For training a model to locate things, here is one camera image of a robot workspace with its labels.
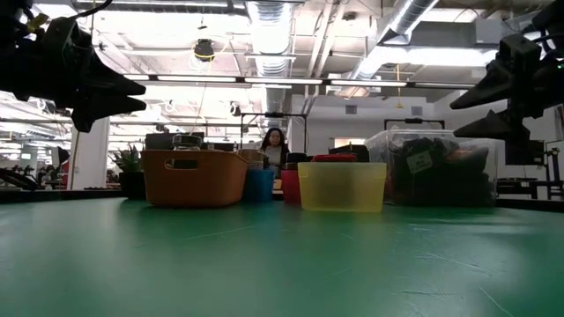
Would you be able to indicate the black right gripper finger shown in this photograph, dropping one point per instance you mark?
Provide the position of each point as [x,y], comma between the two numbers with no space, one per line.
[498,127]
[493,88]

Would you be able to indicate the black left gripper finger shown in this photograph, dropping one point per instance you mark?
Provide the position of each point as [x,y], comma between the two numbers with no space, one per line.
[97,112]
[106,83]

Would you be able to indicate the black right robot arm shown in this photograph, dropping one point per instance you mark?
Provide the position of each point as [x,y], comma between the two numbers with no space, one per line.
[553,15]

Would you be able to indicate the black monitor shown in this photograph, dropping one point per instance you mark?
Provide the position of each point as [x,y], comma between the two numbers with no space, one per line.
[359,149]
[156,141]
[522,154]

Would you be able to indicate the white building column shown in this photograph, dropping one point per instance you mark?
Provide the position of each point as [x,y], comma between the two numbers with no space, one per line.
[90,154]

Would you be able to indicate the small potted green plant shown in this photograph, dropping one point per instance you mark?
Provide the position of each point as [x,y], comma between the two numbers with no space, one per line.
[130,160]

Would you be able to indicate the long linear ceiling light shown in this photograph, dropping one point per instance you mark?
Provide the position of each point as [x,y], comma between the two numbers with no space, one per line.
[198,78]

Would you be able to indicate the black ceiling-hung device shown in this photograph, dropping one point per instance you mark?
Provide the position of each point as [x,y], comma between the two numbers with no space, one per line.
[235,109]
[204,49]

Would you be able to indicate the clear plastic storage bin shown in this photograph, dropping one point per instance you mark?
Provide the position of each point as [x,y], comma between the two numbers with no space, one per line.
[379,147]

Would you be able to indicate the orange plastic basket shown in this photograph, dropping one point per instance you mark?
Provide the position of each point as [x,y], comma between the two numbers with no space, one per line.
[198,187]

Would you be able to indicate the yellow translucent plastic bin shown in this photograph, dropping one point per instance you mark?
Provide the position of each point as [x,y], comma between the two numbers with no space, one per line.
[341,187]

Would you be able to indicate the blue plastic bin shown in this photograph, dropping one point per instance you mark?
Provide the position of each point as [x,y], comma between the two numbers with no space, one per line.
[259,187]

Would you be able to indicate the person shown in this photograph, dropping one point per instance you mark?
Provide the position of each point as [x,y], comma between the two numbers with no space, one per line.
[275,154]

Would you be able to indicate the pink plastic bin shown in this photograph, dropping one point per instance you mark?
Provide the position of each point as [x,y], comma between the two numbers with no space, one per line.
[291,187]

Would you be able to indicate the green table mat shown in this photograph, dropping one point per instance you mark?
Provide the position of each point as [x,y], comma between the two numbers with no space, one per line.
[264,264]

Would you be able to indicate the black tube frame stand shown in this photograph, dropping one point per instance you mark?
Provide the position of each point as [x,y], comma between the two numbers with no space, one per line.
[414,120]

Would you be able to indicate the black table frame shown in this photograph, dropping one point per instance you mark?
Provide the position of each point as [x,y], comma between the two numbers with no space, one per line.
[44,196]

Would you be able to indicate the silver slanted ventilation duct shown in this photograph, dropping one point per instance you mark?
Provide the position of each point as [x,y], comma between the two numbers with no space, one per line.
[410,17]

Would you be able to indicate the silver straight ventilation duct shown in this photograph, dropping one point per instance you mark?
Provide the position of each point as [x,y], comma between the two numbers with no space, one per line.
[271,39]

